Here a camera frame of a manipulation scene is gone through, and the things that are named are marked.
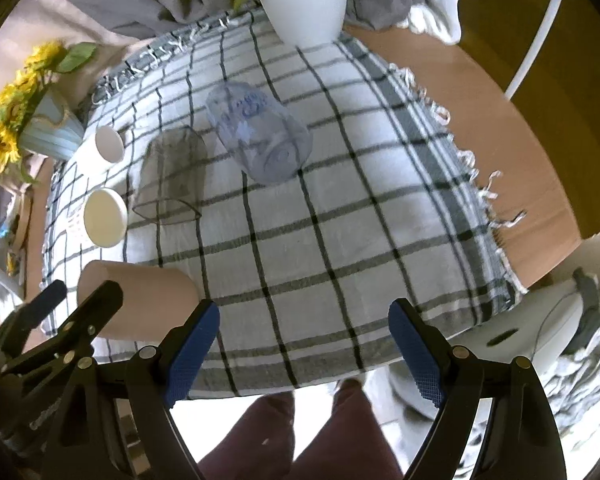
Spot person's maroon trousers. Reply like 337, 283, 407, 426
197, 377, 405, 480

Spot white plant pot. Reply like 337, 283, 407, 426
249, 0, 349, 46

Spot grey clear glass cup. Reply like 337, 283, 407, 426
131, 126, 208, 224

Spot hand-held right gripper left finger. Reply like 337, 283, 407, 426
42, 299, 221, 480

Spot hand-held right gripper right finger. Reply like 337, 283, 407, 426
388, 298, 568, 480

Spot light blue vase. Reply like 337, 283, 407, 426
19, 91, 86, 161

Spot white metal pole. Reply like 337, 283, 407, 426
504, 0, 568, 102

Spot white fleece cloth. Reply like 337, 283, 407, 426
405, 0, 463, 45

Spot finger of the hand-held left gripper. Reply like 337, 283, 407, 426
0, 280, 126, 376
0, 279, 69, 348

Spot thin grey cable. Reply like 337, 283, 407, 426
532, 287, 583, 358

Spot wide white cup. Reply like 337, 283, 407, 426
70, 187, 129, 249

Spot grey and white cloth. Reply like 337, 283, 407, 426
550, 267, 600, 458

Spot small white cup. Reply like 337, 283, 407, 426
77, 125, 124, 177

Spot pink cup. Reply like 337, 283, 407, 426
77, 260, 202, 341

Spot sunflower bouquet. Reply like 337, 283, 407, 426
0, 40, 99, 183

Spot checked tablecloth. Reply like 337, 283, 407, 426
40, 7, 530, 402

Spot blue clear glass cup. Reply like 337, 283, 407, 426
205, 80, 314, 184

